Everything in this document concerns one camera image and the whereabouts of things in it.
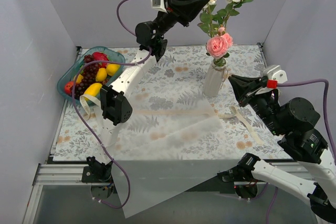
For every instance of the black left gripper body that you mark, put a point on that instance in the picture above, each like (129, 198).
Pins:
(172, 8)

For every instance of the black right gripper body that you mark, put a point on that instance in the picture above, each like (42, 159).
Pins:
(255, 93)

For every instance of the white wrapping paper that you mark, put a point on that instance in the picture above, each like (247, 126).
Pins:
(159, 129)

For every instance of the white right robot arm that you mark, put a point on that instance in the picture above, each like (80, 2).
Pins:
(310, 176)

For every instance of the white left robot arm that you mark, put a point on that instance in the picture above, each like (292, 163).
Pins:
(114, 97)

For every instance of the white ribbed ceramic vase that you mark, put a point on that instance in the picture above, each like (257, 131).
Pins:
(215, 77)

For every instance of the red apple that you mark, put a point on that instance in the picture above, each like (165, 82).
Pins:
(99, 56)

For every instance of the yellow lemon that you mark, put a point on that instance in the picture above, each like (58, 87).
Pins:
(101, 75)

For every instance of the teal plastic fruit tray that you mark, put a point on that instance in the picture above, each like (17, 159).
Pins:
(72, 71)

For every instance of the dark red grape bunch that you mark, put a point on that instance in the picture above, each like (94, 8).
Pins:
(86, 77)

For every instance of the yellow mango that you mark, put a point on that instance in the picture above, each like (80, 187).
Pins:
(93, 89)

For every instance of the floral patterned table mat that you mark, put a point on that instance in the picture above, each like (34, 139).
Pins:
(178, 76)

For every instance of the orange fruit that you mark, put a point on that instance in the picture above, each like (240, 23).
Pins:
(68, 88)

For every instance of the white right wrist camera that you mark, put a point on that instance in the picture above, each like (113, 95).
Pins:
(275, 75)

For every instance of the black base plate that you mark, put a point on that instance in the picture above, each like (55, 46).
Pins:
(178, 176)

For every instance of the aluminium frame rail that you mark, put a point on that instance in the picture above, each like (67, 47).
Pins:
(59, 174)

